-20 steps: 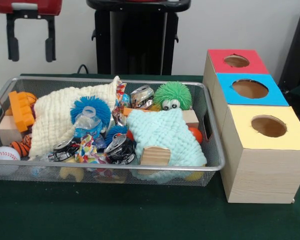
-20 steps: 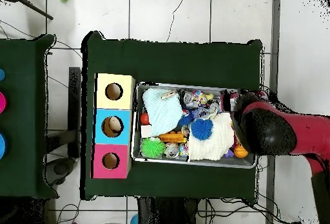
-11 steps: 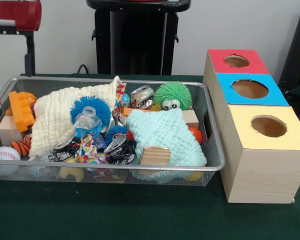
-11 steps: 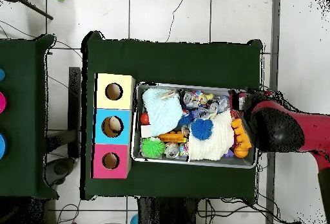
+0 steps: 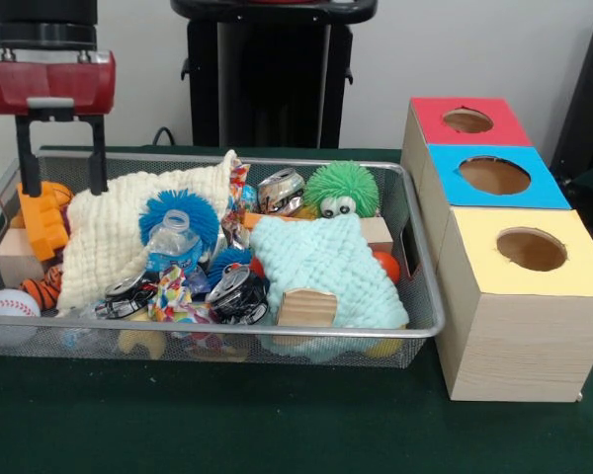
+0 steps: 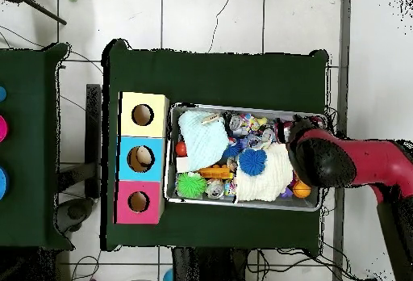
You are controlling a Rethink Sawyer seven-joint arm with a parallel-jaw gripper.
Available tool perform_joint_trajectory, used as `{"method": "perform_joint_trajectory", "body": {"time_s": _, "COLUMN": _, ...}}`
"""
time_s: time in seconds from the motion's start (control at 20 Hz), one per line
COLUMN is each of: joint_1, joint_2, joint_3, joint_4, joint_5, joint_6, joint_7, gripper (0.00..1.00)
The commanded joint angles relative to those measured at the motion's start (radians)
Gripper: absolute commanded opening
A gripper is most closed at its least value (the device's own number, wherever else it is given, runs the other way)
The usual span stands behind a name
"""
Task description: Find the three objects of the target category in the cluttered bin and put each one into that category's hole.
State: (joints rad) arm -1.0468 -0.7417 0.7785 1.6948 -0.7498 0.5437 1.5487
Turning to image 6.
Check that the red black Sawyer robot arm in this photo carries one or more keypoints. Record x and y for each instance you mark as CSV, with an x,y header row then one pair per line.
x,y
371,161

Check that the clear mesh bin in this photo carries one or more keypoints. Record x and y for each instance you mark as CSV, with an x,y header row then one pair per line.
x,y
174,122

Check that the wooden box with three holes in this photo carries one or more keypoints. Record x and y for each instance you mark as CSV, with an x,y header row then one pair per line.
x,y
155,126

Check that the mint knitted cloth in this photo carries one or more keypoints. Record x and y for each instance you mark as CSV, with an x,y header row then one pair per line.
x,y
203,142

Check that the red ball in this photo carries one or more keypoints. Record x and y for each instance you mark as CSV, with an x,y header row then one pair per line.
x,y
181,149

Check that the green spiky ball with eyes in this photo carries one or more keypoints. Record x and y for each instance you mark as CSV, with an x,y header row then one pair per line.
x,y
191,185

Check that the large blue spiky ball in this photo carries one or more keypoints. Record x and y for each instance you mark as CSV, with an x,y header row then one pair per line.
x,y
252,162

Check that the dark green table cloth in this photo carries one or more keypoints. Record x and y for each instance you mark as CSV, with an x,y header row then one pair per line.
x,y
29,67
209,77

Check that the cream knitted cloth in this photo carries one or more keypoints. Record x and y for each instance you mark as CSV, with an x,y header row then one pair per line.
x,y
264,181

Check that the small orange basketball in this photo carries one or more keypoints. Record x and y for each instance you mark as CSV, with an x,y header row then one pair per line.
x,y
301,190

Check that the light blue ball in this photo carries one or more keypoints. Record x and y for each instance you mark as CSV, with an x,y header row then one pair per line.
x,y
168,277

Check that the black rod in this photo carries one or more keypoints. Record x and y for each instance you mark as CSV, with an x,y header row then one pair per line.
x,y
48,14

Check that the pink round toy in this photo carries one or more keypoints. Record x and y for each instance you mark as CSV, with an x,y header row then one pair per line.
x,y
2,128

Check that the large blue round toy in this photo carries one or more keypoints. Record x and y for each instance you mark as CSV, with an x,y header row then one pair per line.
x,y
3,182

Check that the small blue round toy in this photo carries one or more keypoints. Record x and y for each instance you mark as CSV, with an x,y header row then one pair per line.
x,y
2,93

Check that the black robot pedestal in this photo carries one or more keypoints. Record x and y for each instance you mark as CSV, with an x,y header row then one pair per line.
x,y
209,265

